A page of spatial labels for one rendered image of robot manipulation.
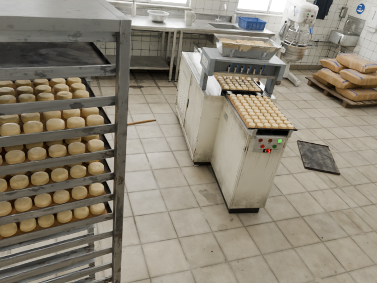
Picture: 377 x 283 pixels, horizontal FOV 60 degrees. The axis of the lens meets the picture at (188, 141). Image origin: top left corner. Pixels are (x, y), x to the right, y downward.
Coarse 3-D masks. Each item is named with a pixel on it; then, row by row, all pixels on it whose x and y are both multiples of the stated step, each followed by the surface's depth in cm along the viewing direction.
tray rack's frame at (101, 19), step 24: (0, 0) 78; (24, 0) 82; (48, 0) 85; (72, 0) 90; (96, 0) 94; (0, 24) 67; (24, 24) 69; (48, 24) 71; (72, 24) 74; (96, 24) 76
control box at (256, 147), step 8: (256, 136) 243; (264, 136) 244; (272, 136) 246; (280, 136) 248; (256, 144) 246; (264, 144) 247; (272, 144) 248; (280, 144) 250; (264, 152) 251; (272, 152) 253; (280, 152) 254
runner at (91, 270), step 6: (102, 264) 130; (108, 264) 128; (84, 270) 127; (90, 270) 125; (96, 270) 127; (102, 270) 128; (66, 276) 121; (72, 276) 122; (78, 276) 124; (48, 282) 118; (54, 282) 119; (60, 282) 121
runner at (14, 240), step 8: (96, 216) 112; (104, 216) 114; (112, 216) 115; (64, 224) 107; (72, 224) 109; (80, 224) 110; (88, 224) 112; (32, 232) 103; (40, 232) 104; (48, 232) 106; (56, 232) 107; (0, 240) 99; (8, 240) 100; (16, 240) 101; (24, 240) 103
